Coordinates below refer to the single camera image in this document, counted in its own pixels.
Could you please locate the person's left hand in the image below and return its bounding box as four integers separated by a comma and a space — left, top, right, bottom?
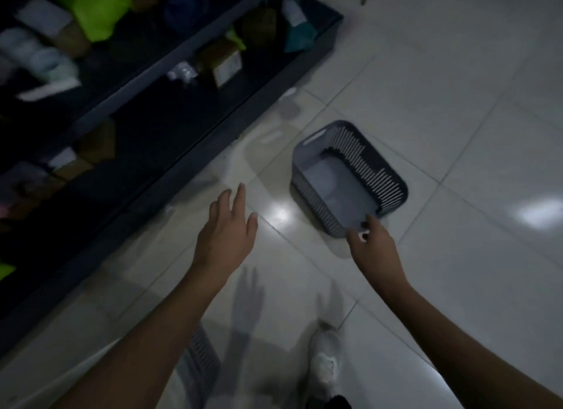
191, 183, 259, 287

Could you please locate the person's right hand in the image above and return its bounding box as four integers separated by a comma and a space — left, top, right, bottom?
347, 214, 412, 296

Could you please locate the grey slatted plastic basket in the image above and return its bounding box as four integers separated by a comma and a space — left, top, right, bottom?
290, 120, 409, 239
178, 325, 222, 396

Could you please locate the person's left forearm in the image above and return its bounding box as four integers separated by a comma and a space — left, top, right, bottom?
53, 261, 231, 409

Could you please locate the person's right forearm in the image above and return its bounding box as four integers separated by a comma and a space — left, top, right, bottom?
377, 276, 563, 409

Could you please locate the black shelf unit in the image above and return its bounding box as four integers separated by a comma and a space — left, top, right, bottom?
0, 0, 345, 361

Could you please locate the white sneaker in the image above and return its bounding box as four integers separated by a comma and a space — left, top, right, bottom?
306, 321, 345, 400

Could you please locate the clear plastic bag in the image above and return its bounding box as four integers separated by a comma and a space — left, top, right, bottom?
166, 61, 197, 84

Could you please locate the brown box with white label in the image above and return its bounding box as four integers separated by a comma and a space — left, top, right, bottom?
196, 39, 244, 89
46, 147, 95, 182

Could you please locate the brown cardboard box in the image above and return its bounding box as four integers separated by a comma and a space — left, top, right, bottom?
52, 23, 92, 59
78, 119, 117, 165

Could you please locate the dark trouser leg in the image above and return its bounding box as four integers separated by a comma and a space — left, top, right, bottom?
306, 394, 352, 409

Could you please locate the teal packet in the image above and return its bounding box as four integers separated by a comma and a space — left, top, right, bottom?
284, 21, 318, 54

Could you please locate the dark brown packet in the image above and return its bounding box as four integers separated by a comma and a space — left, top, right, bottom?
240, 7, 279, 48

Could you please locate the small white packet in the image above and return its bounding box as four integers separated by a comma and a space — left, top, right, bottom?
281, 0, 307, 27

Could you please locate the white card strip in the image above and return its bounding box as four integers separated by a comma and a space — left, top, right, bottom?
17, 79, 82, 102

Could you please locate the neon green packet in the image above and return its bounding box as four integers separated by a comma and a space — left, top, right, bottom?
53, 0, 134, 43

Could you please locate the pale blue cloth bundle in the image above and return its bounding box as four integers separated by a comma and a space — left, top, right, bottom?
0, 27, 80, 84

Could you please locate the white flat packet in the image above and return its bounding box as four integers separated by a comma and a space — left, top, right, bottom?
14, 0, 73, 39

